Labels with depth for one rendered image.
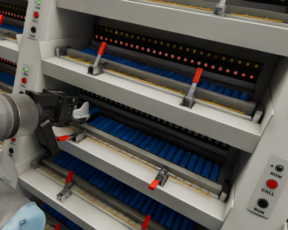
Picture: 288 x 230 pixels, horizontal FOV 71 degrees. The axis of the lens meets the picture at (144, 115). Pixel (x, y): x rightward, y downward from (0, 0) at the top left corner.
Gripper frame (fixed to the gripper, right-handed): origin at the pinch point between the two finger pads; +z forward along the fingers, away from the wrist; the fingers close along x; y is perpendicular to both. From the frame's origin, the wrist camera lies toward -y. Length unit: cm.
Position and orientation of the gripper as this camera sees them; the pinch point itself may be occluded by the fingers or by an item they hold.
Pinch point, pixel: (84, 115)
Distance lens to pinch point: 65.2
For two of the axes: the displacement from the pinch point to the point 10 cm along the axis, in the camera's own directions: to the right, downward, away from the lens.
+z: 3.9, -0.9, 9.2
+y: 2.8, -9.4, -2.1
